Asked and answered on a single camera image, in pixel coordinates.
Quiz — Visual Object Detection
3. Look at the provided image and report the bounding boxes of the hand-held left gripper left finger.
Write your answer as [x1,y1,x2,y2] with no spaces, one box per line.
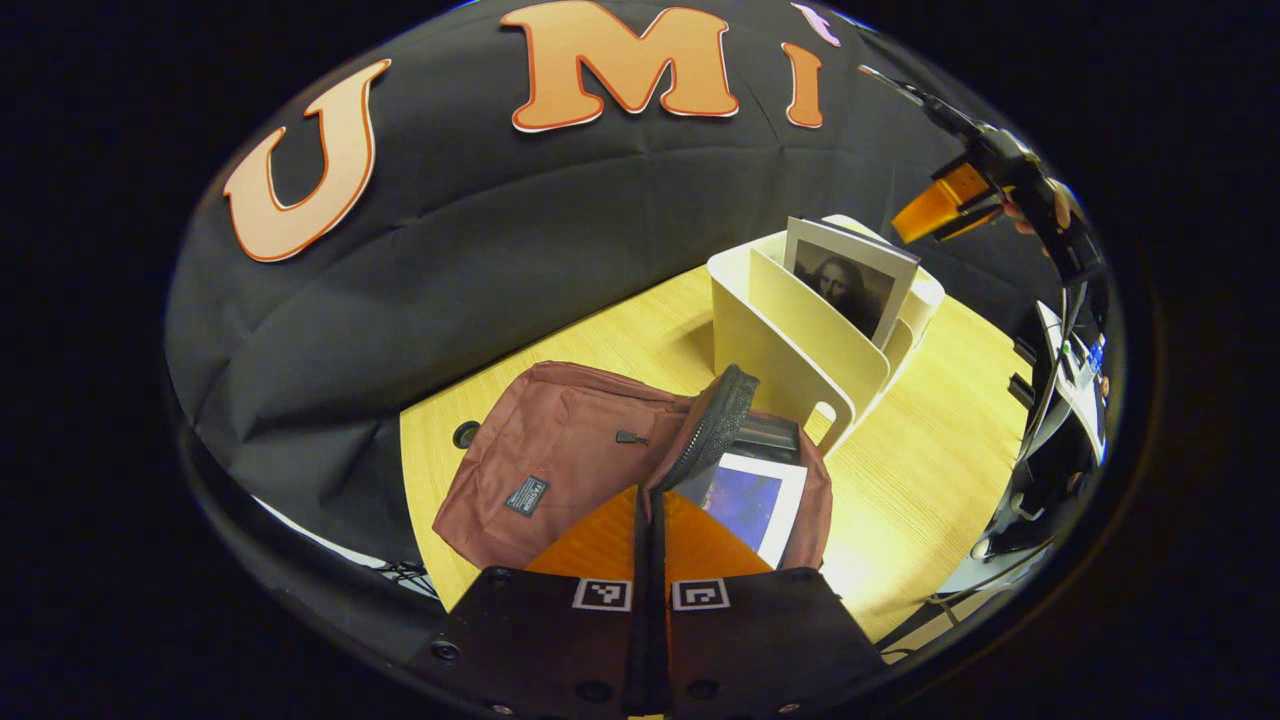
[430,487,657,719]

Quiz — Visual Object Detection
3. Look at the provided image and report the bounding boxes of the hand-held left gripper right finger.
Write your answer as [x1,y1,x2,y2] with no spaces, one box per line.
[655,487,889,719]

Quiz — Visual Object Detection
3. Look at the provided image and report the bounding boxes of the grey portrait cover book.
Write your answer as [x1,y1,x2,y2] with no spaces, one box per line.
[783,216,921,351]

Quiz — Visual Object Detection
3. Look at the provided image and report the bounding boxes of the blue cover book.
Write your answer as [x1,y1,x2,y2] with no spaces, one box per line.
[675,452,809,569]

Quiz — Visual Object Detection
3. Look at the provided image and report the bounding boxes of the maroon schoolbag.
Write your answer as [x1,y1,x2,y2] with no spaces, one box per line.
[432,360,834,576]

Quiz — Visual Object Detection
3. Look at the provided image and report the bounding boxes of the white bookshelf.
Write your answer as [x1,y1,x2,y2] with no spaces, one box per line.
[706,214,946,459]

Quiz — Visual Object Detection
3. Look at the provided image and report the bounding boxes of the white electronic device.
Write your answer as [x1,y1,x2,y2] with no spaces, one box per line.
[1035,300,1109,466]

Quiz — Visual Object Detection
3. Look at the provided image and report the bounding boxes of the grey equipment stand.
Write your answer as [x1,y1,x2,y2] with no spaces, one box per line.
[965,340,1101,591]

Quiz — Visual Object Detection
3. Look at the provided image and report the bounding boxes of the black backdrop cloth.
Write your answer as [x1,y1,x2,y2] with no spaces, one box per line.
[165,0,1081,641]

